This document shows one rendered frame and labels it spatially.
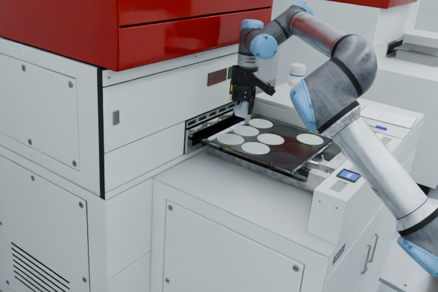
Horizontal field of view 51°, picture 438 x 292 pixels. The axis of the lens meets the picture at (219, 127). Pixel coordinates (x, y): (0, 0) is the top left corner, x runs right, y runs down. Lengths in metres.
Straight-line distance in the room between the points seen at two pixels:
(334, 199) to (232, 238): 0.35
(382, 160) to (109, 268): 0.92
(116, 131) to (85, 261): 0.50
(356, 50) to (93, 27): 0.66
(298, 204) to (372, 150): 0.45
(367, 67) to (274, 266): 0.63
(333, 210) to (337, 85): 0.36
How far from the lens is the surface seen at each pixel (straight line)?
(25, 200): 1.80
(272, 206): 1.43
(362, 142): 1.08
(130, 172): 1.45
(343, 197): 1.26
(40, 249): 1.86
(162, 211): 1.57
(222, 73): 1.70
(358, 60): 1.10
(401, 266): 1.32
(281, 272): 1.38
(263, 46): 1.40
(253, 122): 1.83
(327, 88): 1.08
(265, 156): 1.55
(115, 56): 1.21
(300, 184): 1.54
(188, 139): 1.61
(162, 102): 1.46
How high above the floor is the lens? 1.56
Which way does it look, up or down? 22 degrees down
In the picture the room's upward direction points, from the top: 5 degrees clockwise
